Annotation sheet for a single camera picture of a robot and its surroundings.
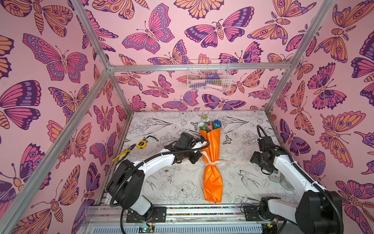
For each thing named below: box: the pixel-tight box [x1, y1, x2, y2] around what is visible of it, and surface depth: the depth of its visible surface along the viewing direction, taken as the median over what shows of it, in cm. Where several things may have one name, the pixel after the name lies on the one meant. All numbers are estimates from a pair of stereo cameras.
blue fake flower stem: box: [212, 118, 222, 130], surface depth 102 cm
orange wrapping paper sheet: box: [199, 127, 224, 203], surface depth 85 cm
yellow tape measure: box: [136, 135, 159, 149], surface depth 101 cm
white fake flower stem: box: [197, 114, 212, 131], surface depth 107 cm
